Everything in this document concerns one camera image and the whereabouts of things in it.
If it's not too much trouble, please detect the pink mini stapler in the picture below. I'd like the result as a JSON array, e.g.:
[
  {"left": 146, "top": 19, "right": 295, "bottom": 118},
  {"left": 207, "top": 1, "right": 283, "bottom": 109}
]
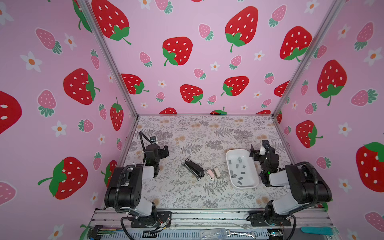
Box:
[{"left": 207, "top": 169, "right": 216, "bottom": 180}]

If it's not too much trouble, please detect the black stapler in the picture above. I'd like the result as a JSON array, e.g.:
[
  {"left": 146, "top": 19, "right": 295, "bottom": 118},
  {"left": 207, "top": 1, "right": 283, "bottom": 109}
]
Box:
[{"left": 184, "top": 159, "right": 205, "bottom": 181}]

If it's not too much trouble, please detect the clear plastic bag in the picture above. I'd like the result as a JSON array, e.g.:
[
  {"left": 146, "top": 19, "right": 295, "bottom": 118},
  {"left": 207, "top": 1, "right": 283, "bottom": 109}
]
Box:
[{"left": 200, "top": 228, "right": 228, "bottom": 240}]

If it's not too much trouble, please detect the white plastic tray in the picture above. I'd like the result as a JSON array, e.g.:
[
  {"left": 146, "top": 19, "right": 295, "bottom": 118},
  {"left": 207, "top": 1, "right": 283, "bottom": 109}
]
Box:
[{"left": 226, "top": 149, "right": 260, "bottom": 190}]

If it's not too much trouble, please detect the silver wrench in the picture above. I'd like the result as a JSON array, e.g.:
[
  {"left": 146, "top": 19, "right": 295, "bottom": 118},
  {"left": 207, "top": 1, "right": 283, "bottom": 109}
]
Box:
[{"left": 226, "top": 230, "right": 258, "bottom": 239}]

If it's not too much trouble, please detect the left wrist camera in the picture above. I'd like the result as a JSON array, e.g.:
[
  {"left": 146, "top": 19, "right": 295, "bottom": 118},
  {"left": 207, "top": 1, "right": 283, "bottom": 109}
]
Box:
[{"left": 150, "top": 136, "right": 157, "bottom": 144}]

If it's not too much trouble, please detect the aluminium rail base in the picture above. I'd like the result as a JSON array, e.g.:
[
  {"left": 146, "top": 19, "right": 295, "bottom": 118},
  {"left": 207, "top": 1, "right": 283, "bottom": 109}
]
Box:
[{"left": 86, "top": 208, "right": 338, "bottom": 240}]

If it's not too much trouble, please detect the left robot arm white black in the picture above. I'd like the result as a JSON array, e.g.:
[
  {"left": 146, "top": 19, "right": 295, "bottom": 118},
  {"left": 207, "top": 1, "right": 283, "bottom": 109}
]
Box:
[{"left": 105, "top": 132, "right": 172, "bottom": 234}]

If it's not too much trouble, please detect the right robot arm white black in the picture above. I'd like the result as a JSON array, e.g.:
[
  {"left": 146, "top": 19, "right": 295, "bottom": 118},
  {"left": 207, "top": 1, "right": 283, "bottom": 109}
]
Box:
[{"left": 246, "top": 141, "right": 332, "bottom": 227}]

